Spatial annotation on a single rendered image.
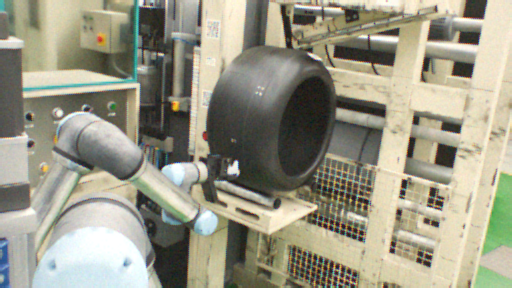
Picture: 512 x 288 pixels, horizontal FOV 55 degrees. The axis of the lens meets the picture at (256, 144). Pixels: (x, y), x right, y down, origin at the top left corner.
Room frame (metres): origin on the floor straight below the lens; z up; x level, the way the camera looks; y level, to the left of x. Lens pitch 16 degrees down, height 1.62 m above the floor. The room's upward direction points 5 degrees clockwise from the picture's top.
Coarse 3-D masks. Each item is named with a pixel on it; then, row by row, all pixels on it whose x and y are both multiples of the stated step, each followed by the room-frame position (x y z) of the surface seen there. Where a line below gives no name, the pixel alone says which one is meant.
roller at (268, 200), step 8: (216, 184) 1.91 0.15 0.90; (224, 184) 1.89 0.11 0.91; (232, 184) 1.87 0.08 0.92; (232, 192) 1.86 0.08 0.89; (240, 192) 1.84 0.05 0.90; (248, 192) 1.82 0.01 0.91; (256, 192) 1.81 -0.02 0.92; (256, 200) 1.79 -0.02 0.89; (264, 200) 1.77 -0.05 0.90; (272, 200) 1.75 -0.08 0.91; (280, 200) 1.77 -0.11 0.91
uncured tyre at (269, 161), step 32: (256, 64) 1.81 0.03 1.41; (288, 64) 1.79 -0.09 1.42; (320, 64) 1.92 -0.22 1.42; (224, 96) 1.77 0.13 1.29; (256, 96) 1.70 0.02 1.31; (288, 96) 1.74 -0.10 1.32; (320, 96) 2.13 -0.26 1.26; (224, 128) 1.73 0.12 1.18; (256, 128) 1.67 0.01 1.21; (288, 128) 2.21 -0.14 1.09; (320, 128) 2.13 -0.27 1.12; (256, 160) 1.68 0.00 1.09; (288, 160) 2.11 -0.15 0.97; (320, 160) 1.99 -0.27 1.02; (288, 192) 1.86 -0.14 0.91
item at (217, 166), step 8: (200, 160) 1.58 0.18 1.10; (208, 160) 1.57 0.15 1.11; (216, 160) 1.60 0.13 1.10; (224, 160) 1.61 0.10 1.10; (208, 168) 1.55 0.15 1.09; (216, 168) 1.61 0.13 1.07; (224, 168) 1.63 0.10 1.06; (208, 176) 1.55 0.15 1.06; (216, 176) 1.60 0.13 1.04; (224, 176) 1.61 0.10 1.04
